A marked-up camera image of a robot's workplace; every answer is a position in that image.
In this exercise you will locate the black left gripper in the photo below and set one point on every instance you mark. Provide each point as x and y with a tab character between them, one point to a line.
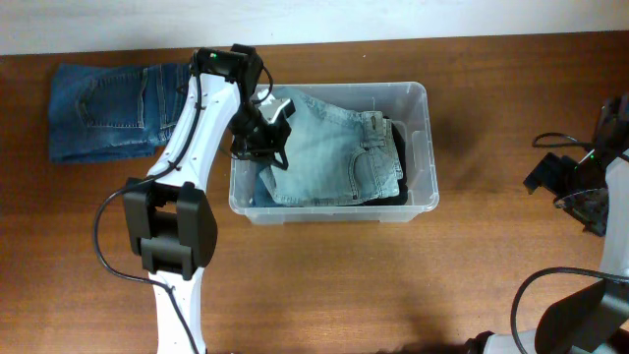
266	148

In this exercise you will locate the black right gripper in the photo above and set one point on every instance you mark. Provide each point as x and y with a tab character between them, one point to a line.
545	174

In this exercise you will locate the medium blue jeans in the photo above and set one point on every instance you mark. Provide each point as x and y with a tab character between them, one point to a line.
261	196

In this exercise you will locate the light blue jeans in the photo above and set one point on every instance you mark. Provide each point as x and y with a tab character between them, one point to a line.
337	157

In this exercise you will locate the clear plastic storage bin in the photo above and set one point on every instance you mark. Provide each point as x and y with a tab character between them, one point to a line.
406	103

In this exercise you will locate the black garment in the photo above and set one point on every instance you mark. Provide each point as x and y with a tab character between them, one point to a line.
402	196

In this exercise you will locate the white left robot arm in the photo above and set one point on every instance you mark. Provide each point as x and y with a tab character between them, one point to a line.
171	225

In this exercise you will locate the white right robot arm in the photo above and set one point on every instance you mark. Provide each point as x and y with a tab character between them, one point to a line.
590	320

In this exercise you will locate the dark blue folded jeans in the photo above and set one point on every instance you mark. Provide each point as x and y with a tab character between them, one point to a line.
100	114

